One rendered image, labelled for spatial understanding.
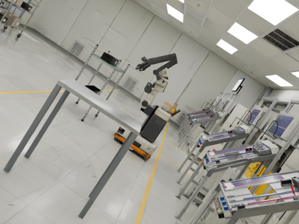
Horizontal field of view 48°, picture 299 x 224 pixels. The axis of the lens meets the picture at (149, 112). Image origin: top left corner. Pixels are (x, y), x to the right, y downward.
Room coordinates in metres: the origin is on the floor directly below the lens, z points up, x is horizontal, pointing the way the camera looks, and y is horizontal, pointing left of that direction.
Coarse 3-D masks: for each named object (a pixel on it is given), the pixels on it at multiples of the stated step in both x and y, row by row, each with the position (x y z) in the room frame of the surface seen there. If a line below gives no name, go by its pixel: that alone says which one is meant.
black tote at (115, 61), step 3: (105, 54) 5.23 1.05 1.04; (108, 54) 5.52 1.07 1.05; (102, 57) 5.23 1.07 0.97; (105, 57) 5.22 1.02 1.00; (108, 57) 5.22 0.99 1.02; (111, 57) 5.22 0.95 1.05; (114, 57) 5.79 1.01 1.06; (105, 60) 5.22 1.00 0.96; (108, 60) 5.22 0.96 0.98; (111, 60) 5.22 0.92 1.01; (114, 60) 5.39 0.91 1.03; (117, 60) 5.60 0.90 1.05; (111, 63) 5.31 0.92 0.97; (114, 63) 5.50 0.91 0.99
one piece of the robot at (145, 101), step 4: (156, 80) 5.35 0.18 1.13; (164, 80) 5.33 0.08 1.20; (156, 84) 5.40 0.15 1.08; (164, 84) 5.33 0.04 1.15; (156, 88) 5.39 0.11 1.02; (160, 88) 5.39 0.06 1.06; (164, 88) 5.41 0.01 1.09; (152, 92) 5.41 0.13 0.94; (156, 92) 5.41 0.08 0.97; (148, 96) 5.37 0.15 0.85; (152, 96) 5.36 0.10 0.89; (144, 100) 5.36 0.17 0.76; (148, 100) 5.36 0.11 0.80; (152, 100) 5.37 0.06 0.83; (140, 104) 5.37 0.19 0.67; (144, 104) 5.36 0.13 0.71; (144, 108) 5.37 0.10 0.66
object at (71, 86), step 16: (64, 80) 2.53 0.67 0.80; (48, 96) 2.42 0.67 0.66; (64, 96) 2.83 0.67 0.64; (80, 96) 2.43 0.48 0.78; (96, 96) 2.74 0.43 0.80; (112, 112) 2.52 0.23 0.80; (32, 128) 2.42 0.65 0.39; (128, 128) 2.45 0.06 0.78; (32, 144) 2.83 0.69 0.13; (128, 144) 2.45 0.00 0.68; (112, 160) 2.86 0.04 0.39; (96, 192) 2.45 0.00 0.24
